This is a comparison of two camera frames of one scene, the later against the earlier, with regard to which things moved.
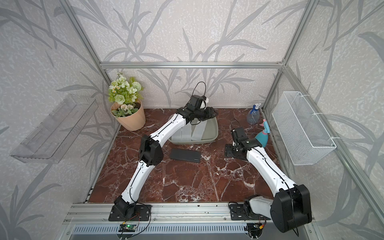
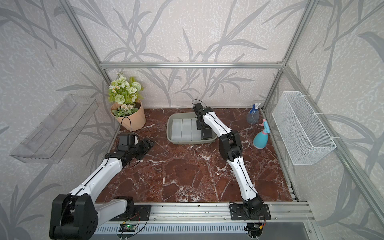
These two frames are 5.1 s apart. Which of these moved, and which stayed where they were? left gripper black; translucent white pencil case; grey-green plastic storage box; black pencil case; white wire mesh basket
Moved: left gripper black; black pencil case
Stayed: translucent white pencil case; white wire mesh basket; grey-green plastic storage box
